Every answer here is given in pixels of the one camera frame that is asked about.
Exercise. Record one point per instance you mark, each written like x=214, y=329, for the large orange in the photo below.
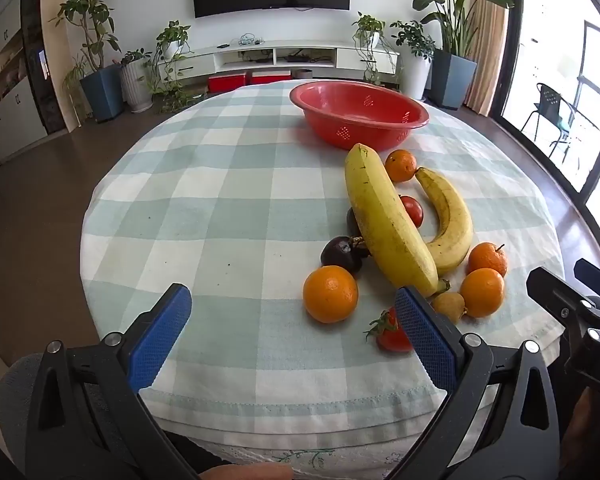
x=330, y=294

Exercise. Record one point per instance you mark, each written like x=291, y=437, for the dark red cherry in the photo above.
x=337, y=255

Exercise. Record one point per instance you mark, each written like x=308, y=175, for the large straight yellow banana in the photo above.
x=385, y=220

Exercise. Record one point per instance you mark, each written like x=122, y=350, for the curved yellow banana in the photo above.
x=455, y=220

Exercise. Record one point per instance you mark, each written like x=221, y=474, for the trailing vine plant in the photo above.
x=369, y=25

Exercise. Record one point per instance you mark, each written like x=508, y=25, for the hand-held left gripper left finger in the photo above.
x=160, y=340

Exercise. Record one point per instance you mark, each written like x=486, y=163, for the black metal chair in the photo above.
x=550, y=100

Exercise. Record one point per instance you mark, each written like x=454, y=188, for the white embroidered tablecloth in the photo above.
x=330, y=452

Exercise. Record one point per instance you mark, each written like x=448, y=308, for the green white checked tablecloth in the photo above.
x=205, y=210

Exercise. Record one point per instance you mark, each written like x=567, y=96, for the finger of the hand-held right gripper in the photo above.
x=545, y=282
x=597, y=280

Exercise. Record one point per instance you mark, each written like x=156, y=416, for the big-leaf plant in grey-blue pot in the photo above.
x=452, y=80

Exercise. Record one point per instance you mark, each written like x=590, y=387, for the red plastic colander bowl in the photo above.
x=355, y=132

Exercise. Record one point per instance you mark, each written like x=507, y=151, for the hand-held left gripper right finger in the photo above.
x=425, y=340

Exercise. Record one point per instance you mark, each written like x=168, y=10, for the beige curtain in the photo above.
x=490, y=35

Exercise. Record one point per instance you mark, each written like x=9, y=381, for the small mandarin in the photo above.
x=401, y=166

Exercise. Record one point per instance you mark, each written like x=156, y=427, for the medium orange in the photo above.
x=482, y=292

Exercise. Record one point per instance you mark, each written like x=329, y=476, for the tall plant in blue pot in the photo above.
x=102, y=95

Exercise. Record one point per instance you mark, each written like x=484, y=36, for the red tomato with green calyx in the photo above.
x=390, y=337

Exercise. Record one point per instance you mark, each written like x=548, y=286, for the plant in white ribbed pot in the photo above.
x=136, y=85

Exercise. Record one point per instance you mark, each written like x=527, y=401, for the trailing pothos plant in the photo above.
x=172, y=35

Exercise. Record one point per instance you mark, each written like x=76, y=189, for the white television cabinet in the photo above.
x=305, y=46

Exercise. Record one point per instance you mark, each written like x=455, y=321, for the small empty flower pot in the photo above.
x=302, y=74

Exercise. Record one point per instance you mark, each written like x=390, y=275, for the black framed glass door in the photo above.
x=514, y=35

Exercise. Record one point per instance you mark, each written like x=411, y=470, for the brown longan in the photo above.
x=449, y=307

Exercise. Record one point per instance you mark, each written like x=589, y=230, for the bushy plant in white pot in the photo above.
x=415, y=72

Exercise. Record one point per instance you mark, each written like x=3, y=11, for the mandarin with stem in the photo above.
x=487, y=260

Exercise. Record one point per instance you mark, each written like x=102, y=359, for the black set-top box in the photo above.
x=307, y=58

